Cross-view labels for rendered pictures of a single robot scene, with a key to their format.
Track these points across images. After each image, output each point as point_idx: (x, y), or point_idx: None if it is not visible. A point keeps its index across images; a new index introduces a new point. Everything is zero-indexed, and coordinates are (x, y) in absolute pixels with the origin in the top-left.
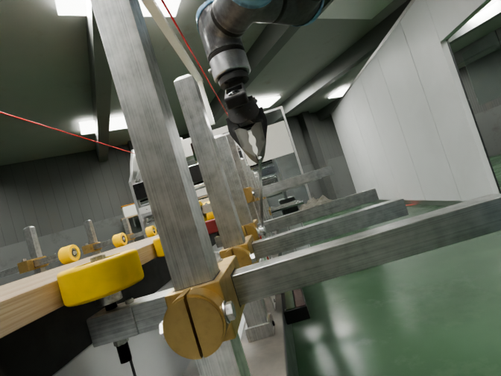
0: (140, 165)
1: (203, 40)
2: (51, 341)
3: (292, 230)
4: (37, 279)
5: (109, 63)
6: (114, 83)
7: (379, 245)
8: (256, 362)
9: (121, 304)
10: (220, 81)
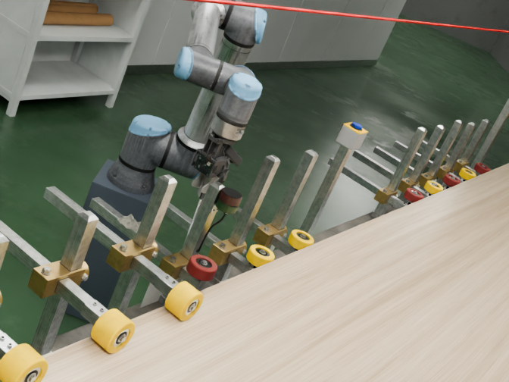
0: (297, 199)
1: (253, 109)
2: None
3: None
4: (333, 291)
5: (309, 174)
6: (307, 179)
7: None
8: (233, 277)
9: (293, 248)
10: (235, 141)
